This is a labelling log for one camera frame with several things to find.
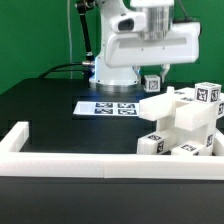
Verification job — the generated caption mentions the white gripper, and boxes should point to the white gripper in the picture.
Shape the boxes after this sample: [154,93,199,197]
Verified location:
[103,0,200,85]

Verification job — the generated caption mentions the white tagged cube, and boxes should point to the white tagged cube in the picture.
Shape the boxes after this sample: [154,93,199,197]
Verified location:
[144,75,161,92]
[194,82,221,104]

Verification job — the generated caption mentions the white chair back frame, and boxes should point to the white chair back frame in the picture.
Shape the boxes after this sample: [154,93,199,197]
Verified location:
[139,87,224,131]

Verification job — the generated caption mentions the small white chair part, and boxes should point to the small white chair part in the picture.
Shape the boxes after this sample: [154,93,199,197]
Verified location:
[137,130,177,155]

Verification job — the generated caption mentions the white chair seat block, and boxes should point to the white chair seat block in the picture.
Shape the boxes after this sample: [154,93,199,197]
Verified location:
[156,100,219,156]

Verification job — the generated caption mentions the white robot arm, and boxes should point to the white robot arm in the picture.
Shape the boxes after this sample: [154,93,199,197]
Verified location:
[76,0,201,88]

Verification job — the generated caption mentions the white marker base sheet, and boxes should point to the white marker base sheet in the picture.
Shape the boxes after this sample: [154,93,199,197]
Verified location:
[73,101,139,117]

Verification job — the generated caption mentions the black cable hose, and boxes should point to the black cable hose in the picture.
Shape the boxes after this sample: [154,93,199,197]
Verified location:
[38,0,98,80]

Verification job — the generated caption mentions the thin white cable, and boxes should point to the thin white cable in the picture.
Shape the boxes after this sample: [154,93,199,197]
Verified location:
[66,0,74,80]

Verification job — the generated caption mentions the white U-shaped fence frame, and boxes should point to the white U-shaped fence frame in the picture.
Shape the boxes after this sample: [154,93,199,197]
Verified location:
[0,122,224,180]

